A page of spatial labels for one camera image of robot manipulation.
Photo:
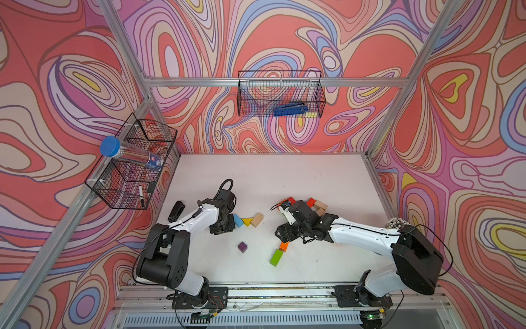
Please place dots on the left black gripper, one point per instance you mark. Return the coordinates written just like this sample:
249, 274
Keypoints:
231, 227

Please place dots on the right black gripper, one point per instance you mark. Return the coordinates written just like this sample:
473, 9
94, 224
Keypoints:
285, 230

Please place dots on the light blue long block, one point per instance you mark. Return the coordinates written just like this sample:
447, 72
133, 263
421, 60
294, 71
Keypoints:
238, 221

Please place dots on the yellow triangle block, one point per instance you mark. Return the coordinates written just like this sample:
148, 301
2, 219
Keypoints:
247, 221

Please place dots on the green block bottom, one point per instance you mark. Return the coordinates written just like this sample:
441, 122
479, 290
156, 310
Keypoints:
276, 257

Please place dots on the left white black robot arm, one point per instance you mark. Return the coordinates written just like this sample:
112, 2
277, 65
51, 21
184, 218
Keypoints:
164, 258

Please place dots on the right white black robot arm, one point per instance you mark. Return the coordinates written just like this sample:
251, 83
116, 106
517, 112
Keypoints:
413, 262

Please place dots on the purple cube block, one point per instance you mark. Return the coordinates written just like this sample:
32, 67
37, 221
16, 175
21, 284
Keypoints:
242, 247

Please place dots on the black stapler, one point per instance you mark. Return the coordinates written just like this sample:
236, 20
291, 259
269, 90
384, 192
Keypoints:
176, 211

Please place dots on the cup of pencils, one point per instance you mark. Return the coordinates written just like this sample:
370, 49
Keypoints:
396, 223

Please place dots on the white marker in basket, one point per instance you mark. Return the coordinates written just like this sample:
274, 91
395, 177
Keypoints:
141, 195

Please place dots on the blue black tool in basket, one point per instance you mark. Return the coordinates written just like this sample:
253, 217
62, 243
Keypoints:
290, 109

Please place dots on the clear bottle blue cap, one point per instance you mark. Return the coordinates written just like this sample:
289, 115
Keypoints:
115, 148

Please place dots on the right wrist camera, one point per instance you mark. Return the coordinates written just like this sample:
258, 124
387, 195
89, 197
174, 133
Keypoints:
289, 217

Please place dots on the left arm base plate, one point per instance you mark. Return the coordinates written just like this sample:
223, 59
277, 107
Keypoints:
211, 298

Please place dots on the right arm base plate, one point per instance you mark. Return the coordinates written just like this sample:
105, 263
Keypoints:
348, 296

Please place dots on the left black wire basket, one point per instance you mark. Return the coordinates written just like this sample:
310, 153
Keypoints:
116, 182

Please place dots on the black wire basket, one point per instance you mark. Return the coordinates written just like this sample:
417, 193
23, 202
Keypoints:
116, 182
260, 91

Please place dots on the back black wire basket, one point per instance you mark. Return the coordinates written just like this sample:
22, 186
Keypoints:
260, 91

